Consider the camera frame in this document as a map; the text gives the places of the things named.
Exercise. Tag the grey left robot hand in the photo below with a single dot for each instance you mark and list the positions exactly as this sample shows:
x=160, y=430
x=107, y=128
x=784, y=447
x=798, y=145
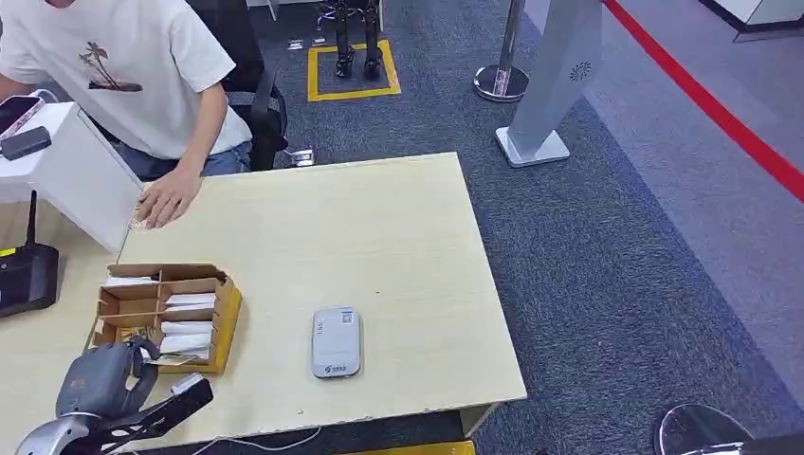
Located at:
x=100, y=383

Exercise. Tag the person's left hand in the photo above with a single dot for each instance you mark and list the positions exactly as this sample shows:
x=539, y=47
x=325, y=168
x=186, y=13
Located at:
x=166, y=198

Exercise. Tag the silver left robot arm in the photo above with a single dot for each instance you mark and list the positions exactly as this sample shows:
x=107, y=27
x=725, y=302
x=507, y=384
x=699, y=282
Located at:
x=56, y=439

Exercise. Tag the white box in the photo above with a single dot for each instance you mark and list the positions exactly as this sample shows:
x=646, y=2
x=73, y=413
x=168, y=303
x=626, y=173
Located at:
x=82, y=176

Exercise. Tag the white card stack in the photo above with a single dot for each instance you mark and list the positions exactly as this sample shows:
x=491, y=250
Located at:
x=190, y=301
x=185, y=345
x=186, y=328
x=129, y=281

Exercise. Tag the black router with antenna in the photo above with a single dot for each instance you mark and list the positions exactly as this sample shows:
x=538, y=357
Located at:
x=25, y=279

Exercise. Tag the wooden card box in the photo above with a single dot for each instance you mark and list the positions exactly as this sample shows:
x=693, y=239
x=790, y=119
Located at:
x=226, y=326

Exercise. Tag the person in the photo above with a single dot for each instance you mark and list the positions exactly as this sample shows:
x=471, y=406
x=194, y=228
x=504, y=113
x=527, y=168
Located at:
x=113, y=69

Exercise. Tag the metal floor socket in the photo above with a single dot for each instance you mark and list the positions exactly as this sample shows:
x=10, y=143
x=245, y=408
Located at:
x=303, y=157

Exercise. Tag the black power bank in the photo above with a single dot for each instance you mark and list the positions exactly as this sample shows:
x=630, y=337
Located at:
x=25, y=143

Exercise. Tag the black office chair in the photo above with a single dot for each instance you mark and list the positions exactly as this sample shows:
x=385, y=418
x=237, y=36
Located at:
x=251, y=56

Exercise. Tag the smartphone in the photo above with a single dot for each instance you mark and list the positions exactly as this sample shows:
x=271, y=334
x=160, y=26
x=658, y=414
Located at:
x=14, y=113

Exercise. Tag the yellow tape square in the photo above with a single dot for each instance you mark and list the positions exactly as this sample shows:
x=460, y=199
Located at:
x=313, y=75

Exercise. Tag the grey white card reader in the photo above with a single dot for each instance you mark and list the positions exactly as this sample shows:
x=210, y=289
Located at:
x=336, y=344

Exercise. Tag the black robot leg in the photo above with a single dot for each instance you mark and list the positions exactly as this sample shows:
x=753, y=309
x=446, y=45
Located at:
x=373, y=44
x=343, y=44

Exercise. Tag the yellow floor tape strip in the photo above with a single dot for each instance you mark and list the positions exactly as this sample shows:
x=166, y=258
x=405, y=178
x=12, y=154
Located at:
x=421, y=449

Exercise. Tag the grey kiosk stand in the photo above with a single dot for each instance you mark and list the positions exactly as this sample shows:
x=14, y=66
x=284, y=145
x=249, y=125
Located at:
x=556, y=75

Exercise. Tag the red floor tape line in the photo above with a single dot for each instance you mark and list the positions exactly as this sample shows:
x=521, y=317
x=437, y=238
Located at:
x=710, y=105

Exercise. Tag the chrome stanchion base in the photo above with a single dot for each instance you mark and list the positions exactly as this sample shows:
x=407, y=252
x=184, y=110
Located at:
x=697, y=430

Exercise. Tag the white cabinet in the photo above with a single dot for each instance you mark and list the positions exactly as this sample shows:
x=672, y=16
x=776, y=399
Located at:
x=763, y=12

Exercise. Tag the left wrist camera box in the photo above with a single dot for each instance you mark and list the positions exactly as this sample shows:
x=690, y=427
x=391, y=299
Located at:
x=163, y=405

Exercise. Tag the chrome stanchion with post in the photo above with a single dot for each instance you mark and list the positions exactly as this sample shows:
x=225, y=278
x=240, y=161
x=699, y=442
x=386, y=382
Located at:
x=501, y=83

